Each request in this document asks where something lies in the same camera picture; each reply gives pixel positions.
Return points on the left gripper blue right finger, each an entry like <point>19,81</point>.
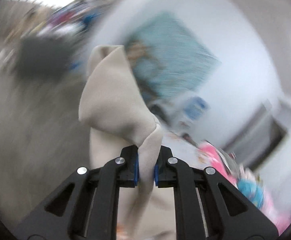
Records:
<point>206,205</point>

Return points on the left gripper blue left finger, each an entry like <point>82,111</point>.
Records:
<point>84,205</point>

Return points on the beige zip-up jacket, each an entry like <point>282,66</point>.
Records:
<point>112,106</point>

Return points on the floral grey bed sheet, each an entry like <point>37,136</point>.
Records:
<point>185,151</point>

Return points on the pink floral blanket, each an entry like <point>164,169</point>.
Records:
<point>226,165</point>

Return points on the blue water dispenser bottle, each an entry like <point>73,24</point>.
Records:
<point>194,108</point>

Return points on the teal patterned hanging cloth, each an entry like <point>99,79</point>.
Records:
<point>167,59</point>

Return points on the dark grey cabinet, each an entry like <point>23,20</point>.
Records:
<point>43,58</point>

